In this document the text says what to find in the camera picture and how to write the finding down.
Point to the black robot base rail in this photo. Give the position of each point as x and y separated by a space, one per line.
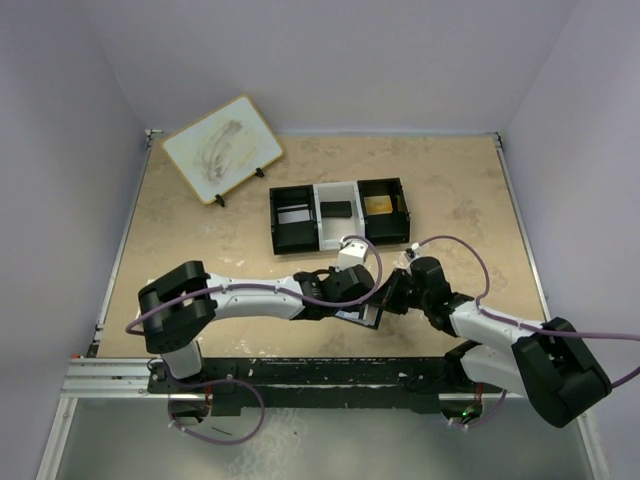
232 384

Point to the yellow-framed whiteboard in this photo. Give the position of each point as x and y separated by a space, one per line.
224 148

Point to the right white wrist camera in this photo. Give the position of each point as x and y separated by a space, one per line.
412 252

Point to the silver card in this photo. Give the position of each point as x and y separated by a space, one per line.
349 316
294 214

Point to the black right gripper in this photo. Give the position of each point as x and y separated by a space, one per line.
396 288

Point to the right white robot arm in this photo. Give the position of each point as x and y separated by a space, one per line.
548 363

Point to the gold card in tray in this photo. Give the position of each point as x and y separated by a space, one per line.
383 205

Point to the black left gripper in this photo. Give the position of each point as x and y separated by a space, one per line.
332 285

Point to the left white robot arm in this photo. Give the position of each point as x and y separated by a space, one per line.
175 308

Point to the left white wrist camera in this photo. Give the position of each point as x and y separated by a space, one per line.
352 252

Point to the black leather card holder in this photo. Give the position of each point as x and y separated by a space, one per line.
370 316

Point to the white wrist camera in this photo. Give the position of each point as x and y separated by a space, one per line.
352 252
412 252

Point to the silver card in tray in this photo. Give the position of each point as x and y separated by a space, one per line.
294 214

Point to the black and white tray organizer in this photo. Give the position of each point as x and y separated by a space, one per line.
314 217

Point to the black card in tray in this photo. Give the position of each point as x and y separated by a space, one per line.
336 210

